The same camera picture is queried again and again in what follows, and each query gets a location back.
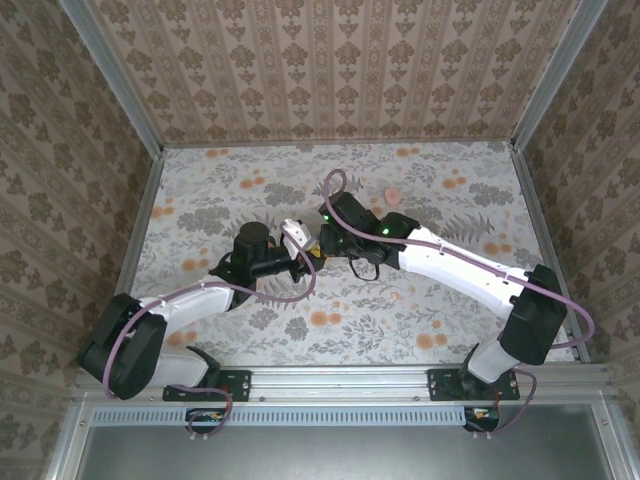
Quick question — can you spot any floral patterned table cover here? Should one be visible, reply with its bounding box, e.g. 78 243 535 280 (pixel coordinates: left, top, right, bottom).
107 141 576 369

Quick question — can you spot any grey metal sheet panel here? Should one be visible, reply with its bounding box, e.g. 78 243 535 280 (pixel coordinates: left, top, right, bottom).
79 424 619 480

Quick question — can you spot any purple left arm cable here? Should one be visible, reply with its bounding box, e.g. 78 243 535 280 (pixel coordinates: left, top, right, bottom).
102 222 321 442

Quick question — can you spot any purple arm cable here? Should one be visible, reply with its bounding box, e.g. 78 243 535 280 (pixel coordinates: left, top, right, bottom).
102 222 321 442
322 168 597 440

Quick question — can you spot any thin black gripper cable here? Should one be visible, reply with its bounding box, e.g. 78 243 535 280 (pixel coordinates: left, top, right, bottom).
347 252 382 281

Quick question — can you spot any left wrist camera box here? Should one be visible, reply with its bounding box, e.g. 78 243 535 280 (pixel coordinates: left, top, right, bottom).
278 217 312 252

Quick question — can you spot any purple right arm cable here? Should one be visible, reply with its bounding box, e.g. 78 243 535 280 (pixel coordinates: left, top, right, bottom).
322 168 597 440

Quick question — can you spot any aluminium table side rail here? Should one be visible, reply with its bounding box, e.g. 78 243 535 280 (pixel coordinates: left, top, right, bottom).
508 142 594 364
112 147 167 301

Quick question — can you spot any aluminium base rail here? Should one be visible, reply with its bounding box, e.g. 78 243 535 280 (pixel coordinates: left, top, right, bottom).
74 363 617 402

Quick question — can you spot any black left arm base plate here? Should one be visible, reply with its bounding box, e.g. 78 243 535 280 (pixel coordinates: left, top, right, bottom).
163 368 251 403

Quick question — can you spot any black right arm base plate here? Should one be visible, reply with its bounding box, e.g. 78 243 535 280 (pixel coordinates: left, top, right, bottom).
428 368 521 403

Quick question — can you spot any grey slotted cable duct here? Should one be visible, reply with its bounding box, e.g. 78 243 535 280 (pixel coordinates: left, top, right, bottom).
91 404 469 428

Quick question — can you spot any small wired connector board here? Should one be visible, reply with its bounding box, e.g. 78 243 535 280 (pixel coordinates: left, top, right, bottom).
185 408 226 434
463 405 501 432

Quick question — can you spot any aluminium corner post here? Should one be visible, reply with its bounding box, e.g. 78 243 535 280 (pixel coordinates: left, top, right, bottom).
510 0 610 154
58 0 166 157

